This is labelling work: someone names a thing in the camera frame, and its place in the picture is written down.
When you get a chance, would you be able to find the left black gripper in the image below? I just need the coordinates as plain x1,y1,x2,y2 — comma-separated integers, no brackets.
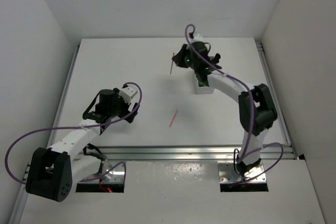
108,87,139,122

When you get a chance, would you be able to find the thin pink brush stick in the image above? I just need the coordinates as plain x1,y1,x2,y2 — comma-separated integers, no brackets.
170,52,175,75

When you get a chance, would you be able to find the white organizer box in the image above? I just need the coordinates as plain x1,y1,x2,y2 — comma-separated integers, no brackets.
194,74,214,94

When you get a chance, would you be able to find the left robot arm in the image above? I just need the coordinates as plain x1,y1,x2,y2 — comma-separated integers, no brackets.
25,82,142,202

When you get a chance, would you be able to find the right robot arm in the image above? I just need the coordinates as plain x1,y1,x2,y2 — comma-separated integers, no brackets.
172,41,278,176

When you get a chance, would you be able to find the long pink stick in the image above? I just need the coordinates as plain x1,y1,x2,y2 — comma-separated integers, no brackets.
169,109,178,127

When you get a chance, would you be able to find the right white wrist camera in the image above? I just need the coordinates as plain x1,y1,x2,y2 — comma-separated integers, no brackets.
189,33,204,44

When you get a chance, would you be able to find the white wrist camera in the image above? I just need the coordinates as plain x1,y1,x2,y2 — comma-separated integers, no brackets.
189,33,204,44
119,84,138,104

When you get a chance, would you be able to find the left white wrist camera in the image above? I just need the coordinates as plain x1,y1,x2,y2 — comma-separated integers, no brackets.
119,84,138,104

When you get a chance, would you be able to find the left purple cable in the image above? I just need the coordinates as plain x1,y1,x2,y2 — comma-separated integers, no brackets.
4,82,143,184

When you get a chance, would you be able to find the purple cable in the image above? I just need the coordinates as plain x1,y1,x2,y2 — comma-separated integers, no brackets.
4,82,143,184
184,24,285,184

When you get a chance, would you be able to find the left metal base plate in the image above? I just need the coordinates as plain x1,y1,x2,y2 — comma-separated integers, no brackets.
80,161,127,183

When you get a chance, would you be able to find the metal base plate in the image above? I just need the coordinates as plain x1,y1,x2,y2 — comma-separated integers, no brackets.
80,161,127,183
217,162,267,184

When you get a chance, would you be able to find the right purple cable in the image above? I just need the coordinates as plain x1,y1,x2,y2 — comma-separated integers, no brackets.
184,24,285,184

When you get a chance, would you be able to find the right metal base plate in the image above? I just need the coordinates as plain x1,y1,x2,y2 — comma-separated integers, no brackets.
217,162,267,184

